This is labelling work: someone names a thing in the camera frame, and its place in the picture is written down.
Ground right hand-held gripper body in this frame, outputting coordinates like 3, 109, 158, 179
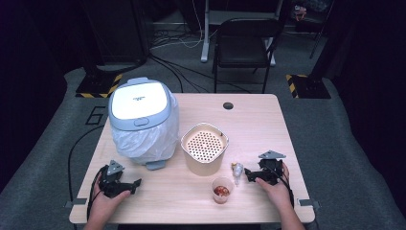
254, 149, 286, 186

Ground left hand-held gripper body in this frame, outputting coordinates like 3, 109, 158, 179
98, 159, 133, 199

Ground clear plastic wrapper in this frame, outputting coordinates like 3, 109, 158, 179
231, 161, 244, 186

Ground red food scraps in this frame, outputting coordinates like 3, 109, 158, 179
214, 185, 231, 196

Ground small clear plastic cup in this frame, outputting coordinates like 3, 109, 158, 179
211, 176, 235, 205

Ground clear plastic trash bag liner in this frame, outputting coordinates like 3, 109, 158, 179
109, 92, 180, 161

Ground beige bucket with perforated strainer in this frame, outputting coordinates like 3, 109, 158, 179
180, 122, 230, 177

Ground white and blue pedal trash can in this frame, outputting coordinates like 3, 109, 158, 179
107, 76, 180, 171

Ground person's left hand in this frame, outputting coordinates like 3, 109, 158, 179
90, 178, 131, 221

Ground person's right hand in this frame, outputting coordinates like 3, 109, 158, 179
255, 163, 293, 210

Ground black and yellow striped base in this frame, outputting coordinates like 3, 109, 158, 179
285, 74, 332, 100
75, 73, 124, 99

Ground black folding chair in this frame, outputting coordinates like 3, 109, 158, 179
212, 17, 283, 94

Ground black stand pole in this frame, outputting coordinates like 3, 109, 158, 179
308, 0, 336, 60

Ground black cabinet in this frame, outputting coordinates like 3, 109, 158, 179
80, 0, 151, 66

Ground right hand-held gripper black cable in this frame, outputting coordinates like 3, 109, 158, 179
271, 161, 295, 209

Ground grey metal table bracket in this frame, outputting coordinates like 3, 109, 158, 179
63, 197, 88, 209
296, 198, 321, 210

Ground black cables on floor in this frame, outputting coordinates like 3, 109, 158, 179
147, 54, 253, 94

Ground white desk frame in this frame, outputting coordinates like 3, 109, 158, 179
200, 0, 282, 67

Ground white cable on floor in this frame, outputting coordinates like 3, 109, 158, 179
149, 0, 205, 51

